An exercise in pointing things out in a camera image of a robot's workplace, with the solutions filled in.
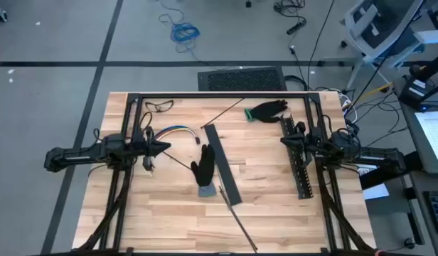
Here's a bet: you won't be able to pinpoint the grey desk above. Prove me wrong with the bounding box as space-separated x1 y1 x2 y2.
392 76 438 256

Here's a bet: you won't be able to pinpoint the black aluminium rig frame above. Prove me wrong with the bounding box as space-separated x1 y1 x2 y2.
76 91 375 255

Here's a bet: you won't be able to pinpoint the black power strip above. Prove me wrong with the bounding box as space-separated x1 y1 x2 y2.
285 18 308 36

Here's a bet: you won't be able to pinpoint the black floor grate mat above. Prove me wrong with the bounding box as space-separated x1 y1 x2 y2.
197 66 287 92

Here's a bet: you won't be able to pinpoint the white paper sheet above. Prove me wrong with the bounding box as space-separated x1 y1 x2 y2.
362 183 390 201

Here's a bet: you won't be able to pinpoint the long black floor cable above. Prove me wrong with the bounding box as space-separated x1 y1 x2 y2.
306 0 336 90
345 0 426 111

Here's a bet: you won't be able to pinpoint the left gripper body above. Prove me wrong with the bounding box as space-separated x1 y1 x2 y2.
132 124 159 177

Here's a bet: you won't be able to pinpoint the clear safety glasses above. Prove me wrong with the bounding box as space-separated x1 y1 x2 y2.
144 100 175 114

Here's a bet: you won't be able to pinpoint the black box device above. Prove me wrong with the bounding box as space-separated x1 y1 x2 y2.
397 75 438 112

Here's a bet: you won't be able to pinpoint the blue coiled cable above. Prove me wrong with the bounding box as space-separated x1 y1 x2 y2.
153 0 205 60

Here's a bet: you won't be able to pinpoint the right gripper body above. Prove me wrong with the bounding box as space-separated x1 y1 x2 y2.
293 121 323 169

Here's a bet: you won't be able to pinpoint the black perforated rack rail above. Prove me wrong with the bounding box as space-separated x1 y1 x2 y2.
279 114 314 200

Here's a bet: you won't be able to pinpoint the black glove grey cuff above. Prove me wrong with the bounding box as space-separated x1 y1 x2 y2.
190 144 218 198

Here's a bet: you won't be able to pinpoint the multicolour wire bundle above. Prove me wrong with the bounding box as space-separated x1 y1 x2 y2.
153 124 201 145

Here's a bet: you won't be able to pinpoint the black bar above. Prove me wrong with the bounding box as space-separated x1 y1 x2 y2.
203 123 243 207

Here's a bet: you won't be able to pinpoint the yellow cable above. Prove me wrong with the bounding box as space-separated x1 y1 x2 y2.
360 82 395 100

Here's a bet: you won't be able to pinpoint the black tangled cable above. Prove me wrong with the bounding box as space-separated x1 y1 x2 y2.
273 0 307 19

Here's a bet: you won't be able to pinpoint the grey office chair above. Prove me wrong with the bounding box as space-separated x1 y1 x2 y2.
320 0 438 90

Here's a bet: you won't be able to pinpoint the white lit monitor screen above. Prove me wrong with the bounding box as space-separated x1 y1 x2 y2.
414 110 438 178

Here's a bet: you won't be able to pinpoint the white printed label sheet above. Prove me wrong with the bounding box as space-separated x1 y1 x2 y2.
357 165 379 178

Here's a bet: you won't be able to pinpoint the black glove green cuff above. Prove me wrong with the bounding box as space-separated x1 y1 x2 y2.
243 99 289 124

